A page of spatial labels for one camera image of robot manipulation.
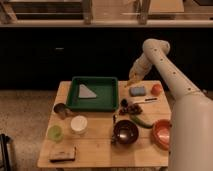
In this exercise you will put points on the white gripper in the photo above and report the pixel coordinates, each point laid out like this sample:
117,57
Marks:
141,67

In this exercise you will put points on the yellow banana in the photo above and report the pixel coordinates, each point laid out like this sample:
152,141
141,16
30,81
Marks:
131,82

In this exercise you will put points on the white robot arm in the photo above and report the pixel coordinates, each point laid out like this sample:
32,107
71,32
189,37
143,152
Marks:
191,131

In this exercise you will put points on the blue sponge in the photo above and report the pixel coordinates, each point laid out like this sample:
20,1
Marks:
137,91

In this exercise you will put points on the orange tomato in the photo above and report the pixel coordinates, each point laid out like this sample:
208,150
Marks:
156,89

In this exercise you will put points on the dark eggplant piece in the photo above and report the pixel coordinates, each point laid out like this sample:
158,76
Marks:
124,103

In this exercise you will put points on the bunch of dark grapes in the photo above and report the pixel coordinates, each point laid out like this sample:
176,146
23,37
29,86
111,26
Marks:
133,109

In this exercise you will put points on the green cucumber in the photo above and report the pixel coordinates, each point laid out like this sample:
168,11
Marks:
140,122

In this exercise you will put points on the green plastic tray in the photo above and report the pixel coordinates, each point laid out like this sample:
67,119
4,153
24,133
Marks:
106,89

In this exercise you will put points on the dark purple bowl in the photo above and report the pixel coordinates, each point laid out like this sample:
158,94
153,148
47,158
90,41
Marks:
125,132

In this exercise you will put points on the orange bowl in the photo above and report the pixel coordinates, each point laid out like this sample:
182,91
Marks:
161,133

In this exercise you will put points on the small metal cup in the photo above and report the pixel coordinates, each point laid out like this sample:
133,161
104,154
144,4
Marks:
61,110

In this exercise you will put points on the green plastic cup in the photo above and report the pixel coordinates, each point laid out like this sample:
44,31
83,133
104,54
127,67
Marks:
55,133

